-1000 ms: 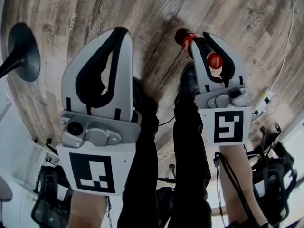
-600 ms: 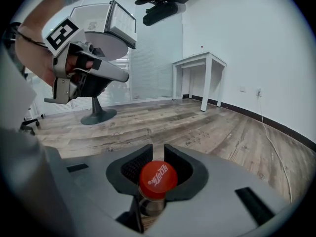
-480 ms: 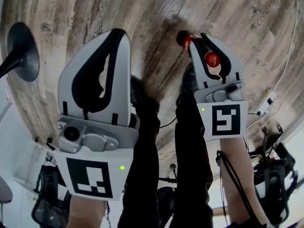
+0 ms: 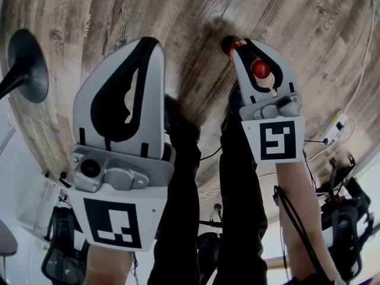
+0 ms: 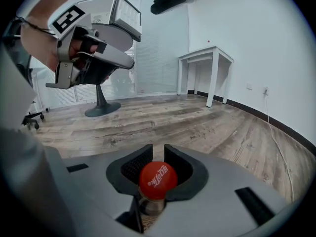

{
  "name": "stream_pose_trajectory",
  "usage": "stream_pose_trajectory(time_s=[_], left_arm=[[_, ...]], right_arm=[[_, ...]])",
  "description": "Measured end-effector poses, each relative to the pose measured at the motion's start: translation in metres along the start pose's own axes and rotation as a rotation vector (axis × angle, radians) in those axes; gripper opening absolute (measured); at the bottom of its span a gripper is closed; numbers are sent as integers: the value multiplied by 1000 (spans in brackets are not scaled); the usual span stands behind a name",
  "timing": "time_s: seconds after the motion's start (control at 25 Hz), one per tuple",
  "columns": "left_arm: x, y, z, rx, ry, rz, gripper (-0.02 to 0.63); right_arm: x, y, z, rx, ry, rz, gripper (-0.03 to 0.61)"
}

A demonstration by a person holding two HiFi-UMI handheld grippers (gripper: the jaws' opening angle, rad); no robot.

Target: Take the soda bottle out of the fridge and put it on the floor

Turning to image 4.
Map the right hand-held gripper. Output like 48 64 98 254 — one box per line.
230 38 306 163

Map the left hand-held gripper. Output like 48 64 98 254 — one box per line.
67 143 176 252

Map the cola bottle with red cap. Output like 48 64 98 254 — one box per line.
221 35 278 96

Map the person's right forearm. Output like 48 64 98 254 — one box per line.
274 160 339 285

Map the person's left forearm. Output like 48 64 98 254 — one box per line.
84 243 133 285

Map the person's left leg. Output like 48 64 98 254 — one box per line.
147 95 203 285

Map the person's leg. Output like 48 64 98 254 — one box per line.
147 95 203 285
212 81 270 285

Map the round black marble table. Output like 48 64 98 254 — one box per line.
0 28 50 103

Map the white and yellow power strip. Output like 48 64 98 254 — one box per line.
322 113 349 145

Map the person's right leg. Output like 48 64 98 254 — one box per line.
212 81 270 285

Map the black waist pack device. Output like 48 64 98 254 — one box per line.
284 273 347 285

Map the black plug cable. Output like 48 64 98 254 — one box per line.
302 137 330 145

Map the white wall cable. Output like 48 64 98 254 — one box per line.
343 0 375 114

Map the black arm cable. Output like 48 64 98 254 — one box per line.
273 185 331 285

